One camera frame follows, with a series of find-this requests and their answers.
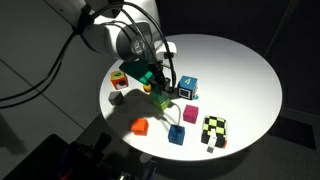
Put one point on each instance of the black green gripper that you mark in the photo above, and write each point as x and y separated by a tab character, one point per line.
147	74

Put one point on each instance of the green block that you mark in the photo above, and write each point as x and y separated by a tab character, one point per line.
158	96

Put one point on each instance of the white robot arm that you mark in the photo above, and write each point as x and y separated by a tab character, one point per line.
128	31

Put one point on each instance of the yellow-green block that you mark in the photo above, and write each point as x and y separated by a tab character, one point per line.
162	105

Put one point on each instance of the magenta block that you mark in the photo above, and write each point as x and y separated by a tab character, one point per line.
190	114

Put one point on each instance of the orange block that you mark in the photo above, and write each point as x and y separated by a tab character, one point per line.
140	127

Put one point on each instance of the grey block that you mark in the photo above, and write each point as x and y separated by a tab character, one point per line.
116	98

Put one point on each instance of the blue block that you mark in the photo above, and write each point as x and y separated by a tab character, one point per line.
176	134

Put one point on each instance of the yellow ball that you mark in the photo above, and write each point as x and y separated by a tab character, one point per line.
147	88

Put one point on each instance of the blue number four cube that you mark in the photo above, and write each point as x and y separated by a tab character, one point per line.
187	87

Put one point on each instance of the orange number cube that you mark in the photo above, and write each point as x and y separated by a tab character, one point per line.
119	79

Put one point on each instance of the black yellow checkered cube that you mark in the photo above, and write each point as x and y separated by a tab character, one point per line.
214	133

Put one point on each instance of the black equipment below table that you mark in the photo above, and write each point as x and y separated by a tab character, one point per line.
86	162

